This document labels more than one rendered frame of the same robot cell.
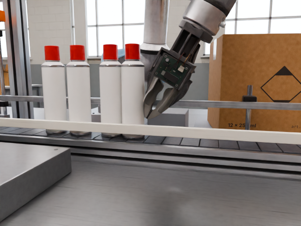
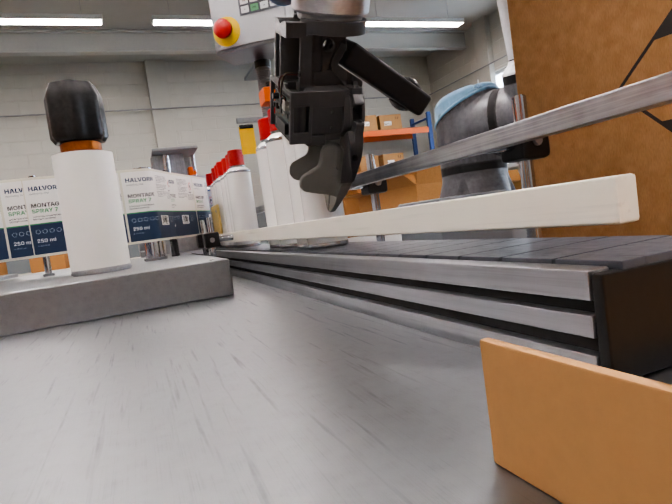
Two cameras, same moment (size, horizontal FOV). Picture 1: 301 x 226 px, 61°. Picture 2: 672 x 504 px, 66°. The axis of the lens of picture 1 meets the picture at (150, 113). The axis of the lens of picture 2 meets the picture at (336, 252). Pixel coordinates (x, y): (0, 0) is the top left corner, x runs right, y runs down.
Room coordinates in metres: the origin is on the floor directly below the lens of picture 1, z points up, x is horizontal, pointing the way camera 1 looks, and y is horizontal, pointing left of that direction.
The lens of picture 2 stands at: (0.21, -0.50, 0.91)
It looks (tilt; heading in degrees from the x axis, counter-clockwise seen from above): 4 degrees down; 55
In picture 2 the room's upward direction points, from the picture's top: 8 degrees counter-clockwise
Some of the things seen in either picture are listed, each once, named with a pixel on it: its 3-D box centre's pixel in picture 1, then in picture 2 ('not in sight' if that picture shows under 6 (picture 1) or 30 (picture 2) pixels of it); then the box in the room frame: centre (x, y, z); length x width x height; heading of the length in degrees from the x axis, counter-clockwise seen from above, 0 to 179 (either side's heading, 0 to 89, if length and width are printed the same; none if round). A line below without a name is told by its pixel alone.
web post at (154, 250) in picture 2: not in sight; (148, 214); (0.51, 0.58, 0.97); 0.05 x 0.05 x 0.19
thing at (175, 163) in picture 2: not in sight; (183, 201); (0.67, 0.83, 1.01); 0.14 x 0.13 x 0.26; 76
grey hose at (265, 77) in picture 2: not in sight; (268, 108); (0.79, 0.53, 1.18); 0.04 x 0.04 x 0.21
